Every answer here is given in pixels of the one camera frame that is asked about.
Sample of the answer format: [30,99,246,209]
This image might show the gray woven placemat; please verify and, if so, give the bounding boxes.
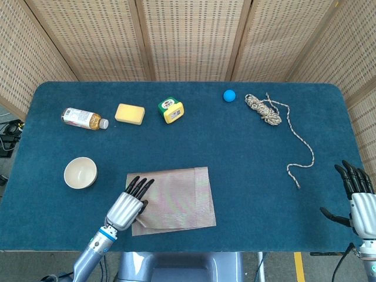
[126,166,217,237]

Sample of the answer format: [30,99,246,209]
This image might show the black equipment with cables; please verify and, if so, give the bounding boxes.
[0,119,25,158]

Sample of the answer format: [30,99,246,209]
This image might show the yellow sponge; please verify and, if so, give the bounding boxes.
[114,103,146,126]

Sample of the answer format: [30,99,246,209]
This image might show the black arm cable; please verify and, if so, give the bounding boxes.
[331,242,357,282]

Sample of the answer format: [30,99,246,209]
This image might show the speckled rope bundle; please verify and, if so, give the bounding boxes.
[244,92,315,189]

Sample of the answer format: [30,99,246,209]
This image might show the plastic tea bottle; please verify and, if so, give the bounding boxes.
[61,107,110,130]

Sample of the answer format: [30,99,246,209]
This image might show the yellow green lidded container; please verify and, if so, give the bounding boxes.
[157,97,185,125]

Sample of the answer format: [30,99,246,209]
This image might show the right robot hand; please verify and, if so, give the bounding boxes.
[319,160,376,240]

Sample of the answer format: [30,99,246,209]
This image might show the metal table leg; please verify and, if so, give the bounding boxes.
[256,251,267,282]

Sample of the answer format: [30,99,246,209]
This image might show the bamboo folding screen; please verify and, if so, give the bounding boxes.
[0,0,376,170]

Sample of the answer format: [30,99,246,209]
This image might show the blue-gray robot base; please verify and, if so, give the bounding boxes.
[116,251,246,282]

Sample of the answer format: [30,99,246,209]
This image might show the dark cables under table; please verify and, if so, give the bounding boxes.
[98,254,109,282]

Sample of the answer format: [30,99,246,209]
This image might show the cream bowl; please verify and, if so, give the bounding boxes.
[63,156,98,189]

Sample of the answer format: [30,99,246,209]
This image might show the blue carpet table cover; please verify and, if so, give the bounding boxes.
[0,81,371,253]

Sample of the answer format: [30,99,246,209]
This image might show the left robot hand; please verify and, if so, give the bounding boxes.
[105,176,155,232]

